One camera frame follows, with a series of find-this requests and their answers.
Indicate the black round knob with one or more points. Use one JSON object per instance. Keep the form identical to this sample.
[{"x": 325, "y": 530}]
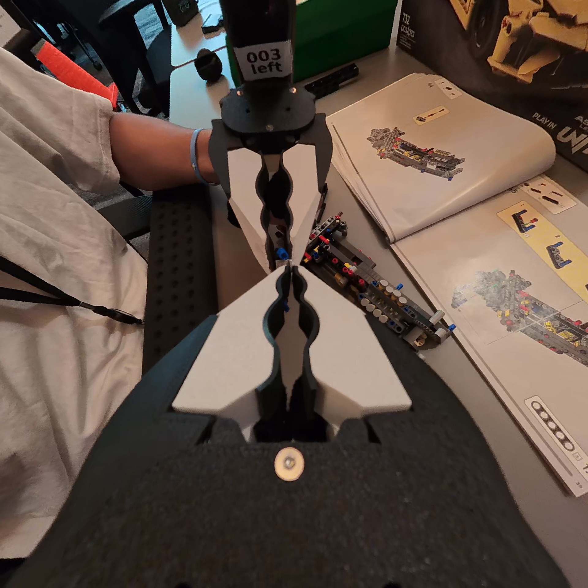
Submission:
[{"x": 209, "y": 64}]

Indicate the dark lego set box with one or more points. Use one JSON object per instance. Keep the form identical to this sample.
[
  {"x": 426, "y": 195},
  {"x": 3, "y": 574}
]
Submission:
[{"x": 505, "y": 46}]

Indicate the black office chair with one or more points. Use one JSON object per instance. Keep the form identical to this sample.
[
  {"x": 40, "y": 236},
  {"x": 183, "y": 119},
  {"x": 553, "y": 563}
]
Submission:
[{"x": 133, "y": 36}]

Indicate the person's left forearm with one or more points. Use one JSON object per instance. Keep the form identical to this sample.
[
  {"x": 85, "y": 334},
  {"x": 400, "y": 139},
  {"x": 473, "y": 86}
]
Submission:
[{"x": 151, "y": 151}]

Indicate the cluster of black lego pieces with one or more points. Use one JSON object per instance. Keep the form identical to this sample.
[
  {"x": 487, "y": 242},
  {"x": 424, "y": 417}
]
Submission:
[{"x": 330, "y": 80}]

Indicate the black lego beam blue pins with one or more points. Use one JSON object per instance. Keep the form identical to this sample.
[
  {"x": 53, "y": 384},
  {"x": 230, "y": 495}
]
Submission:
[{"x": 280, "y": 239}]

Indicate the orange red felt item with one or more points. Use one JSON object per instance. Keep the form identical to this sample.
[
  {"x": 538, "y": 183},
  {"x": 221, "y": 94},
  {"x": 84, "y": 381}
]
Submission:
[{"x": 69, "y": 71}]

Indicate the lego instruction booklet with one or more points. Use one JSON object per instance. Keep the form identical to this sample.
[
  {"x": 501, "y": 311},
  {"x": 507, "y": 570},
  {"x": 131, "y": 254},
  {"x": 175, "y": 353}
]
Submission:
[{"x": 436, "y": 183}]

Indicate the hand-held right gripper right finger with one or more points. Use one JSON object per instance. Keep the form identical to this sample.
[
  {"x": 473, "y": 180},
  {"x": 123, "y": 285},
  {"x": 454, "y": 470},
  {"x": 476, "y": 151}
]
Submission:
[{"x": 363, "y": 363}]

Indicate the grey lego chassis assembly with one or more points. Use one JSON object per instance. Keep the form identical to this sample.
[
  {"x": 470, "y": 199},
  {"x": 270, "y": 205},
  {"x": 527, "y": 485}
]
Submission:
[{"x": 367, "y": 285}]

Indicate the green plastic bin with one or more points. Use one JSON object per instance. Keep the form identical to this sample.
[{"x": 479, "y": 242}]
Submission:
[{"x": 344, "y": 36}]

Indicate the dark swivel chair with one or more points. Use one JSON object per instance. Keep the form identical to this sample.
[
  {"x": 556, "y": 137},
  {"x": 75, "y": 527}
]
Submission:
[{"x": 126, "y": 213}]

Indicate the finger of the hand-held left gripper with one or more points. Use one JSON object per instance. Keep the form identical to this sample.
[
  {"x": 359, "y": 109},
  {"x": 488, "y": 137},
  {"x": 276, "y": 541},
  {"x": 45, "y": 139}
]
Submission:
[
  {"x": 243, "y": 183},
  {"x": 304, "y": 183}
]

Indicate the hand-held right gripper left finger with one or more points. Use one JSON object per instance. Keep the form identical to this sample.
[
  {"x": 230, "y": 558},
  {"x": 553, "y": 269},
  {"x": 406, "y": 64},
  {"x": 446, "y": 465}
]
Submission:
[{"x": 220, "y": 363}]

